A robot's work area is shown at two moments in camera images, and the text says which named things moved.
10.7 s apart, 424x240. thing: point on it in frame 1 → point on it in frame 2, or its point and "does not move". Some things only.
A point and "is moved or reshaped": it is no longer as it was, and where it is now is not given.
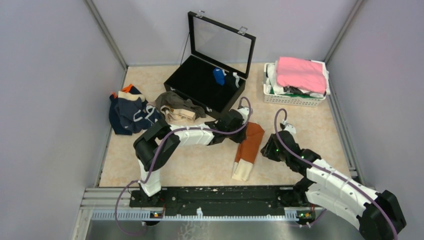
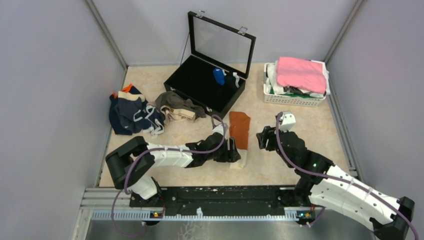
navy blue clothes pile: x=130 y=112 does not move
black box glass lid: x=214 y=75 does not move
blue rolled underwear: x=219 y=74 does not move
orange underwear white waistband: x=247 y=152 is moved or reshaped
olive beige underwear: x=178 y=109 does not move
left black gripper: x=242 y=137 → x=230 y=155
